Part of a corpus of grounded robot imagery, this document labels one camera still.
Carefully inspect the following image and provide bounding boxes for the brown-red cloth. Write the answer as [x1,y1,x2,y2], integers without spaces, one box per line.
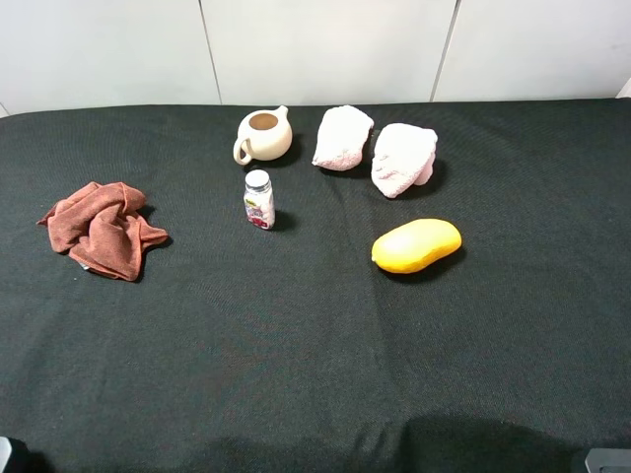
[38,181,169,282]

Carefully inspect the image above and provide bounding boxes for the grey object bottom right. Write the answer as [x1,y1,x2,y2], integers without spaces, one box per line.
[585,448,631,473]

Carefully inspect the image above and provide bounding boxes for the grey object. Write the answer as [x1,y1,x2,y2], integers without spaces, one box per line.
[585,448,631,473]
[0,437,13,473]

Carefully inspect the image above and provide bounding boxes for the grey object bottom left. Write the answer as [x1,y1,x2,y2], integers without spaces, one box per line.
[0,437,13,473]

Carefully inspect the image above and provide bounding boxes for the small candy bottle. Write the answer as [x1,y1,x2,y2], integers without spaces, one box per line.
[244,169,275,230]

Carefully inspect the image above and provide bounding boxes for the yellow mango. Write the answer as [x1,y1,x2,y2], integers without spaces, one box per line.
[371,219,462,274]

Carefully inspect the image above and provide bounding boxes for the pink towel left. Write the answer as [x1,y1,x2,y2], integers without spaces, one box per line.
[312,105,374,171]

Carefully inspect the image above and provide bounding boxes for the pink towel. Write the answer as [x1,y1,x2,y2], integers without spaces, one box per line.
[371,123,438,199]
[312,105,374,171]

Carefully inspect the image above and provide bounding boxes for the cream ceramic teapot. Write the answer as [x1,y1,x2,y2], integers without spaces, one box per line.
[233,105,293,167]

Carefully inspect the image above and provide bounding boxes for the pink towel right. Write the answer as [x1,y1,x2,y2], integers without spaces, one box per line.
[371,123,438,199]

